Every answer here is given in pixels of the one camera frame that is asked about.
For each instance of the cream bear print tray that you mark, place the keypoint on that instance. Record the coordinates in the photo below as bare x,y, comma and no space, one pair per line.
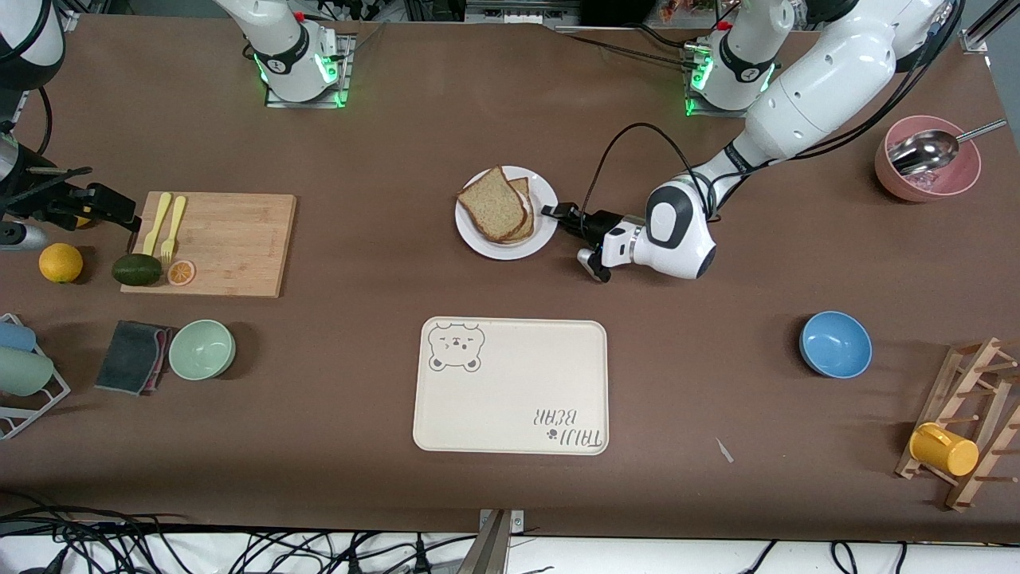
510,383

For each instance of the yellow mug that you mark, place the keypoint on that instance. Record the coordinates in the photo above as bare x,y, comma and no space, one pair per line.
944,450

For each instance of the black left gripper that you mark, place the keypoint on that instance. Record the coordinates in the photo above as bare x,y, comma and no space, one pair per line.
597,223

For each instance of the metal scoop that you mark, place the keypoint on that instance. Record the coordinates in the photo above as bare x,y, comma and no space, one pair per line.
924,150

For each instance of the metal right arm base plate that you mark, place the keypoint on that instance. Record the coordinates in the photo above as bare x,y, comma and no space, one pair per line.
344,88

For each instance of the dark green avocado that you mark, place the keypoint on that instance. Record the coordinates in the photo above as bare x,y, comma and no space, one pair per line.
137,269

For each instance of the wooden cutting board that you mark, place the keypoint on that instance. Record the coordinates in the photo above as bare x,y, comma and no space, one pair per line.
231,247

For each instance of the pale green bowl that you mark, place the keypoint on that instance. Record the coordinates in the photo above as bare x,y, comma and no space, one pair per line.
201,349

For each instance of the blue bowl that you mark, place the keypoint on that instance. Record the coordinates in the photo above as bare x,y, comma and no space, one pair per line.
835,344

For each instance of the wooden mug rack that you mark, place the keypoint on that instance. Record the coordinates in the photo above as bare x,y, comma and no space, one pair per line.
952,394

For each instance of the round white plate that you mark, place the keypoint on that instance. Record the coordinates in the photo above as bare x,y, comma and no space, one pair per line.
510,251

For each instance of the dark grey folded cloth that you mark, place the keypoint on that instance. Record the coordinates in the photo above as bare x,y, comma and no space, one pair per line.
127,357

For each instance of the plain brown bread slice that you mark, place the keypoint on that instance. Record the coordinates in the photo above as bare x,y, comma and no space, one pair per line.
492,206

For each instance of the orange fruit slice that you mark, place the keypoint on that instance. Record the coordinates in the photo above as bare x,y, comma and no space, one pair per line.
181,273

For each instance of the round yellow citrus fruit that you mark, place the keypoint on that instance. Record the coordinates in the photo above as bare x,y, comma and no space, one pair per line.
60,263

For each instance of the small white paper scrap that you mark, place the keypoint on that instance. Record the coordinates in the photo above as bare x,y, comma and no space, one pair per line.
724,450

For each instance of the light blue cup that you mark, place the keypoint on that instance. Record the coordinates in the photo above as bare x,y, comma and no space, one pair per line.
16,336

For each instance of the aluminium frame rail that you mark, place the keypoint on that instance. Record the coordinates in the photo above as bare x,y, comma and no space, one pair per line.
522,12

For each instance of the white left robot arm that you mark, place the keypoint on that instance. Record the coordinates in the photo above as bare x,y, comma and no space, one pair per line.
821,88

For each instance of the pale green cup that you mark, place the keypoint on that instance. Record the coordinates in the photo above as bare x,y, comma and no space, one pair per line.
24,371

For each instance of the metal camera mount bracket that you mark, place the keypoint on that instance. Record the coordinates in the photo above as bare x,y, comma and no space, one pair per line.
490,550

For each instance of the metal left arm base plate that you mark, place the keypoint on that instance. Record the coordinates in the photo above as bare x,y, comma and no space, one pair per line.
693,113

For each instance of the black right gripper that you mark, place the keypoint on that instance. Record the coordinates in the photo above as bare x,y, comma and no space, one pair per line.
49,204

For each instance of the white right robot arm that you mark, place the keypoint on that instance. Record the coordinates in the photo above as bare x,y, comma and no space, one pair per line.
283,48

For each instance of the yellow plastic fork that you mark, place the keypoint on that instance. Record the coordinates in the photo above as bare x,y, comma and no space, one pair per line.
174,223

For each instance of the yellow plastic knife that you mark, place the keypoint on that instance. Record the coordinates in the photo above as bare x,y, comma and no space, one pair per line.
158,219

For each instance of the pink bowl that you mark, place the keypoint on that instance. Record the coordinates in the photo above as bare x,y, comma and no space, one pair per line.
964,171

